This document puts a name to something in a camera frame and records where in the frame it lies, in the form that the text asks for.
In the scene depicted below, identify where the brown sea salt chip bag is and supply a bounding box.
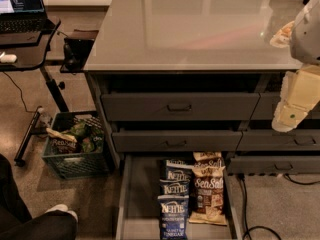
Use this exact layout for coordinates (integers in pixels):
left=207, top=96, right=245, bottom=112
left=193, top=152, right=222, bottom=167
left=189, top=166, right=226, bottom=225

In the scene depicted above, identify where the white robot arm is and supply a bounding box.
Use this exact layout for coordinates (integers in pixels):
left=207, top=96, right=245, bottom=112
left=270, top=0, right=320, bottom=132

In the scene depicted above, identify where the top left grey drawer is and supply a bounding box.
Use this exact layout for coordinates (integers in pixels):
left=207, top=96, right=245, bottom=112
left=101, top=93, right=259, bottom=121

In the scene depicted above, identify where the middle left grey drawer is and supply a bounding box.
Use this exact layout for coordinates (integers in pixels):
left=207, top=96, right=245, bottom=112
left=112, top=130, right=242, bottom=152

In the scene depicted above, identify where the rear blue kettle chip bag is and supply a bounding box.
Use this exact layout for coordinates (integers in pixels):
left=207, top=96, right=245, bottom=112
left=164, top=160, right=193, bottom=181

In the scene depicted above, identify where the blue kettle chip bag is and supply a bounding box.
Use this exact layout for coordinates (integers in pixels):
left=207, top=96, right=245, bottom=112
left=158, top=195, right=189, bottom=240
left=159, top=180, right=189, bottom=196
left=164, top=160, right=193, bottom=181

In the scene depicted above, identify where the green chip bag in crate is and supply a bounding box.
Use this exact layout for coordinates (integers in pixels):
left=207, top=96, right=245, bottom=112
left=69, top=121, right=104, bottom=153

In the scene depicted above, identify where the middle blue kettle chip bag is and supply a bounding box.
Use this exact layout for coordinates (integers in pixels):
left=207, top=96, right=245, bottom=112
left=159, top=180, right=189, bottom=196

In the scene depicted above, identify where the middle right grey drawer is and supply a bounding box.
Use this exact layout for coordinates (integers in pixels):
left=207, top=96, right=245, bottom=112
left=237, top=130, right=320, bottom=151

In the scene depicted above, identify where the front blue kettle chip bag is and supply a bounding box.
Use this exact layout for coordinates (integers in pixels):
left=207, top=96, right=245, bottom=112
left=158, top=195, right=189, bottom=240

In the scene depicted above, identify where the brown chip bag in crate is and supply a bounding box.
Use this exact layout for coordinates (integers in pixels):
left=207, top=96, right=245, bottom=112
left=46, top=128, right=78, bottom=154

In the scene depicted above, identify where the open bottom left drawer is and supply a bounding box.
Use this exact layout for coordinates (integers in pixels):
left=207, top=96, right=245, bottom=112
left=115, top=153, right=242, bottom=240

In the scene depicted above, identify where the top right grey drawer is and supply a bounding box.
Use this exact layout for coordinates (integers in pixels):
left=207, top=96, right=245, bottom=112
left=252, top=92, right=320, bottom=120

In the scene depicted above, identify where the green plastic crate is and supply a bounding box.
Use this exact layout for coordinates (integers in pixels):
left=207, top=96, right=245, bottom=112
left=41, top=111, right=110, bottom=179

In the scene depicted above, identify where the black device on stool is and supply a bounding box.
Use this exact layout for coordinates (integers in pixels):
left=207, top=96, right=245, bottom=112
left=60, top=29, right=98, bottom=73

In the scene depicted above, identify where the white shoe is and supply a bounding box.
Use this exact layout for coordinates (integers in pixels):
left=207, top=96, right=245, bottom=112
left=45, top=204, right=78, bottom=222

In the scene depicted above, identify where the black laptop stand desk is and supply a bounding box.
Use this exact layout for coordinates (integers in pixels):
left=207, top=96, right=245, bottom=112
left=0, top=16, right=69, bottom=167

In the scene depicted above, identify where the black laptop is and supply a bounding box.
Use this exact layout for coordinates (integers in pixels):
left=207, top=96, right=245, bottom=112
left=0, top=0, right=47, bottom=34

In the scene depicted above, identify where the person's dark trouser leg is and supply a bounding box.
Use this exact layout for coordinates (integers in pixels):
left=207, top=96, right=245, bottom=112
left=0, top=155, right=78, bottom=240

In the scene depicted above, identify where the grey cabinet frame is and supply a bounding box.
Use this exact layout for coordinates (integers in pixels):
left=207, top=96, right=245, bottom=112
left=86, top=71, right=320, bottom=167

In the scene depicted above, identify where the black power cable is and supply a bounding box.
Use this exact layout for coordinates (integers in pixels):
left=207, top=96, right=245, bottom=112
left=237, top=173, right=283, bottom=240

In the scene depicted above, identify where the thin black floor cable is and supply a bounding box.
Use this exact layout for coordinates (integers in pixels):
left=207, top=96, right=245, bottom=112
left=2, top=71, right=37, bottom=114

